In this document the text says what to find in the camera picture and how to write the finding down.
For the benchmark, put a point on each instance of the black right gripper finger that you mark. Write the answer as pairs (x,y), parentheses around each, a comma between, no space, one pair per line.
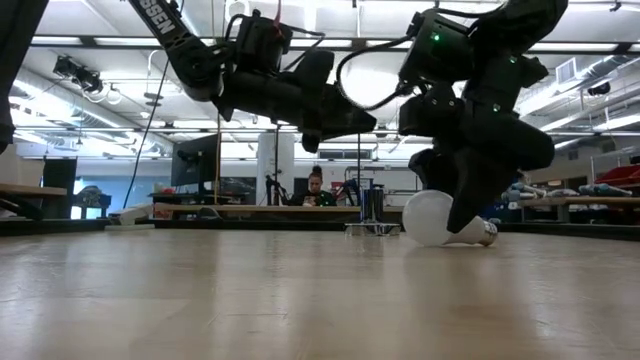
(475,200)
(432,167)

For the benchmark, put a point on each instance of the white frosted lightbulb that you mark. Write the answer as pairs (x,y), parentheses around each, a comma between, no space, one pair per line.
(425,220)

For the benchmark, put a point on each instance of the chrome lamp socket base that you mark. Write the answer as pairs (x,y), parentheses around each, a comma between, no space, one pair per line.
(372,207)

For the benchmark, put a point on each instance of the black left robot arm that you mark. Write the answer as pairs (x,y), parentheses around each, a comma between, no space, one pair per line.
(185,50)

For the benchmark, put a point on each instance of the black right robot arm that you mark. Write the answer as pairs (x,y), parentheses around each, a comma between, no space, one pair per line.
(515,30)

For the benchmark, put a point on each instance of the white building column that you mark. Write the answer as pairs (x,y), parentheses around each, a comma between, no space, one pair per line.
(285,167)

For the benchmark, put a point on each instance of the person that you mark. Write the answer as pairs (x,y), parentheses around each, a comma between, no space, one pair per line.
(314,192)

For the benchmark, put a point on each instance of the long wooden workbench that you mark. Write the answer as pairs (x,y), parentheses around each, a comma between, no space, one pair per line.
(260,208)

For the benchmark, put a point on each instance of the white ceiling air vent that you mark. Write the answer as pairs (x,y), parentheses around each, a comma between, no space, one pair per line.
(566,70)

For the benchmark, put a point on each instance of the black computer monitor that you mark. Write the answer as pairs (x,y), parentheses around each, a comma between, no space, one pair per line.
(195,160)

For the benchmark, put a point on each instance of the wooden bench with clutter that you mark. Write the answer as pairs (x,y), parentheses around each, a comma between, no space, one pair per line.
(590,202)

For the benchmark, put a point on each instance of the red storage bin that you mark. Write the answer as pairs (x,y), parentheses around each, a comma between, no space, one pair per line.
(620,176)

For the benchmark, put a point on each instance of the white power strip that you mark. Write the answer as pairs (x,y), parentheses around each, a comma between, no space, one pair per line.
(131,216)

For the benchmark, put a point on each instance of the black cabinet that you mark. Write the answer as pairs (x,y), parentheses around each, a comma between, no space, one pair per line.
(60,187)

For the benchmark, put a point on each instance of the wooden side table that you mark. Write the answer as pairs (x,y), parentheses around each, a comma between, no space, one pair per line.
(30,192)

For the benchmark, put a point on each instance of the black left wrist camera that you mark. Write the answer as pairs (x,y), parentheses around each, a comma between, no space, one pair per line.
(315,67)

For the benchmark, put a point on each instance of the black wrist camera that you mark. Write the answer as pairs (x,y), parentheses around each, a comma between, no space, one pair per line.
(315,67)
(430,114)

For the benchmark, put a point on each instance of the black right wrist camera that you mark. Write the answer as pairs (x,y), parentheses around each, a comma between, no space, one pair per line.
(430,114)

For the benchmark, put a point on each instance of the black table edge rail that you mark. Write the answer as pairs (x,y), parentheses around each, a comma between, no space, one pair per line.
(250,225)

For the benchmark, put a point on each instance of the dark overhead frame bar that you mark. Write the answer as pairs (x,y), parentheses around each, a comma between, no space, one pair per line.
(125,41)

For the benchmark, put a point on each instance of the black ceiling mounted camera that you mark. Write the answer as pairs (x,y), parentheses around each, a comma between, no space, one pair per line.
(77,74)

